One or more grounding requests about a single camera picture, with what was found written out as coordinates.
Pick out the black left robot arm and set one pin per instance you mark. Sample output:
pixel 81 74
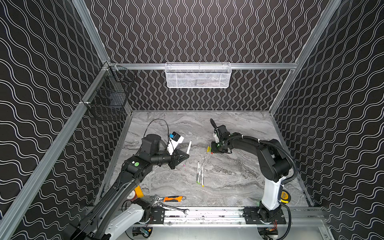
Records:
pixel 153 152

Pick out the black wire mesh basket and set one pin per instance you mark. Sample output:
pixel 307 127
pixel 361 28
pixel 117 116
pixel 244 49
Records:
pixel 110 100

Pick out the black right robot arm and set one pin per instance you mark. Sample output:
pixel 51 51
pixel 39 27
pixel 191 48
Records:
pixel 276 165

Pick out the yellow black tape measure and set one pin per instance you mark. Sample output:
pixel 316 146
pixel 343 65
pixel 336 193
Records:
pixel 285 197

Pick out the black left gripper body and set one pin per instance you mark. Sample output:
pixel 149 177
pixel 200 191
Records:
pixel 174 159

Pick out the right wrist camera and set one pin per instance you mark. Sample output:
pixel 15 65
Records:
pixel 217 140

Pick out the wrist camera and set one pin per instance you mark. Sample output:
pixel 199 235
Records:
pixel 175 140
pixel 217 140

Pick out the orange handled adjustable wrench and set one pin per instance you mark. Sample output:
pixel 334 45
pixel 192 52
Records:
pixel 162 201

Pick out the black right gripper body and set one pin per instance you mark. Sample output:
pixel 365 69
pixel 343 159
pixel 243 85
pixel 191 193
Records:
pixel 217 146

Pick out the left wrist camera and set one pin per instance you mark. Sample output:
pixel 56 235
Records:
pixel 175 140

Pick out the steel combination spanner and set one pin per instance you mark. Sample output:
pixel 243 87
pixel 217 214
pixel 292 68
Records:
pixel 174 207

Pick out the white wire mesh basket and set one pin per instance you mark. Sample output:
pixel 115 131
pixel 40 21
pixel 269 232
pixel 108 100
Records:
pixel 193 75

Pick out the green tipped white pen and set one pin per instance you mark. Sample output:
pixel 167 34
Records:
pixel 198 173

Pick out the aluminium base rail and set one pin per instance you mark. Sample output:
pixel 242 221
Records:
pixel 197 217

